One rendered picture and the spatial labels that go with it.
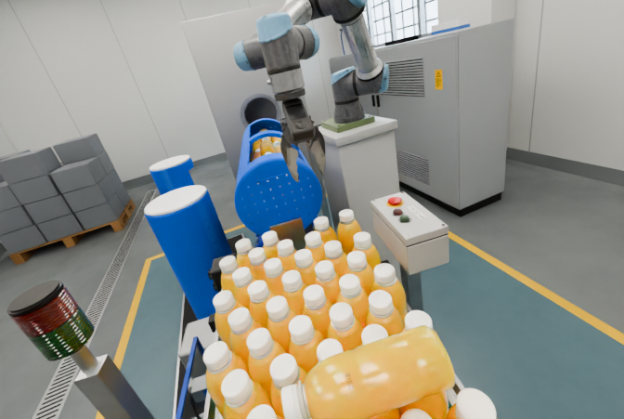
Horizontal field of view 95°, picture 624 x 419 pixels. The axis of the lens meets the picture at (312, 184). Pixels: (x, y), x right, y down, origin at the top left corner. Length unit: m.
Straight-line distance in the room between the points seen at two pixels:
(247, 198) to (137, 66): 5.34
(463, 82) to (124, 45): 5.28
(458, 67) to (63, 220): 4.48
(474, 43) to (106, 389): 2.46
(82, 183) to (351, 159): 3.62
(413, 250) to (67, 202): 4.27
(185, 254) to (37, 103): 5.38
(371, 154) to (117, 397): 1.17
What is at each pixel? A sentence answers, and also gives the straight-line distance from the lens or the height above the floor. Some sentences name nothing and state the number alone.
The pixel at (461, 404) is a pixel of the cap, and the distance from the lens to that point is 0.44.
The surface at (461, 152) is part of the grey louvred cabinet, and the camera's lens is 2.53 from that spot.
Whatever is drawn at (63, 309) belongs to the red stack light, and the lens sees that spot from 0.58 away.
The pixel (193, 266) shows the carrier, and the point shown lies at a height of 0.75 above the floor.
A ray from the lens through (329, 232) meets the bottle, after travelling 0.77.
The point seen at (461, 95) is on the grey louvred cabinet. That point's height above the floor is 1.03.
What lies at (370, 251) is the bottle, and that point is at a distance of 0.68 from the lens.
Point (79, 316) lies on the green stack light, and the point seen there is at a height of 1.20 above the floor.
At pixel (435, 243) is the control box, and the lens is 0.69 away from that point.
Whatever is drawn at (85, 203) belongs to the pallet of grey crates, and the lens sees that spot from 4.49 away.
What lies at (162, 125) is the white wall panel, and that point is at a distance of 6.13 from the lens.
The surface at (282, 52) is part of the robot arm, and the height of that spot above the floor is 1.50.
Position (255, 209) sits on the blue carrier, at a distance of 0.94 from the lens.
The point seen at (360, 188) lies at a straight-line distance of 1.40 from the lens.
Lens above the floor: 1.48
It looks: 23 degrees down
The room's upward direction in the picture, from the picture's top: 13 degrees counter-clockwise
